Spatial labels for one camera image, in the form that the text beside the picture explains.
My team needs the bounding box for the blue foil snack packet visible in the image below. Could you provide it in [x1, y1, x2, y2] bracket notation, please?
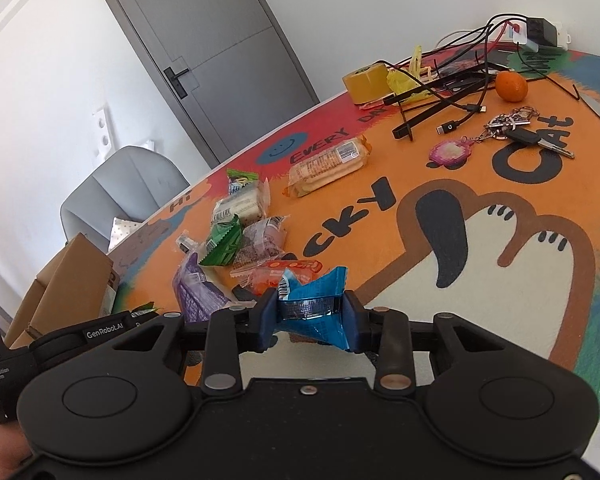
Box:
[276, 266, 350, 351]

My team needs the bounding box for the clear white biscuit packet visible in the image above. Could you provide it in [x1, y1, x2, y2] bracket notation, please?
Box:
[211, 180, 271, 228]

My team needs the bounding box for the person left hand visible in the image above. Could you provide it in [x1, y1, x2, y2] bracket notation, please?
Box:
[0, 422, 32, 479]

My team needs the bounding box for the orange snack packet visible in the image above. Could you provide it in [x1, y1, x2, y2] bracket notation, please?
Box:
[230, 259, 323, 296]

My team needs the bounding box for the purple snack bag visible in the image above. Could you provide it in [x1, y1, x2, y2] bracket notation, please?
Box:
[172, 252, 230, 323]

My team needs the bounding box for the brown grain snack packet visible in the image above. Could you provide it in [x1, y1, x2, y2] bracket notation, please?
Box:
[233, 216, 287, 266]

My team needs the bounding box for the green foil snack packet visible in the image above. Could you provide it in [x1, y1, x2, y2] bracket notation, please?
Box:
[199, 214, 242, 266]

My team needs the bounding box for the brown cardboard box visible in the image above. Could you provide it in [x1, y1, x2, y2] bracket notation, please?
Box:
[5, 234, 120, 349]

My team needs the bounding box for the small black clear packet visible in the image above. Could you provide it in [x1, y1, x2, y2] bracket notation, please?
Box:
[175, 231, 199, 255]

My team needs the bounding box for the orange cracker packet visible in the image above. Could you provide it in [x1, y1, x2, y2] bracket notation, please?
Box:
[283, 136, 373, 198]

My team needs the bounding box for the green blue snack sachet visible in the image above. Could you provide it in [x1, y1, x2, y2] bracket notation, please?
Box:
[226, 168, 259, 194]

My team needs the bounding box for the white dotted cushion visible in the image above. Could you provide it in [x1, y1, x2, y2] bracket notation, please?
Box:
[108, 217, 143, 252]

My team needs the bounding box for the colourful cartoon table mat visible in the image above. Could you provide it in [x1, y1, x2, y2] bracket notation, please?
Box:
[107, 46, 600, 413]

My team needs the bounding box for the grey armchair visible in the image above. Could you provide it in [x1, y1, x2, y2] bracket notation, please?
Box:
[60, 146, 188, 252]

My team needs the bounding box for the yellow tape roll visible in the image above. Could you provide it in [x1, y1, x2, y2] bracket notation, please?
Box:
[342, 63, 391, 105]

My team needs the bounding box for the yellow plastic bag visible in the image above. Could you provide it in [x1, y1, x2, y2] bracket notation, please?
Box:
[387, 68, 430, 103]

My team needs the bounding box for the key bunch with car key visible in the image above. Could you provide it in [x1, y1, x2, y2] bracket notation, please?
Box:
[484, 106, 576, 159]

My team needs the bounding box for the orange mandarin fruit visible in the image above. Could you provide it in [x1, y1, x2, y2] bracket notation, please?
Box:
[495, 72, 529, 103]

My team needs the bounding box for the grey door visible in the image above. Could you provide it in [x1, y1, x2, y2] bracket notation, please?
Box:
[105, 0, 318, 167]

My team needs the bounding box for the white power strip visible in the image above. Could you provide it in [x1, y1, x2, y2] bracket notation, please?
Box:
[502, 18, 571, 52]

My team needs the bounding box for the black power adapter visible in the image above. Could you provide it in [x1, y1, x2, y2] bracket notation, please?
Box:
[524, 18, 558, 52]

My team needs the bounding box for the pink fluffy keychain charm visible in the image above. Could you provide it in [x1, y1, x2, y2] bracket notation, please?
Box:
[429, 138, 474, 167]

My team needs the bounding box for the black usb cable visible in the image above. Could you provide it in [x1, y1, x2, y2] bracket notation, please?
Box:
[434, 84, 496, 137]

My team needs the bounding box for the white wall socket plate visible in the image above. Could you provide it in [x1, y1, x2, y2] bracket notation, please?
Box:
[92, 106, 114, 164]

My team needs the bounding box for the black door handle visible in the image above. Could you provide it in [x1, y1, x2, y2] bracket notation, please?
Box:
[163, 67, 190, 100]

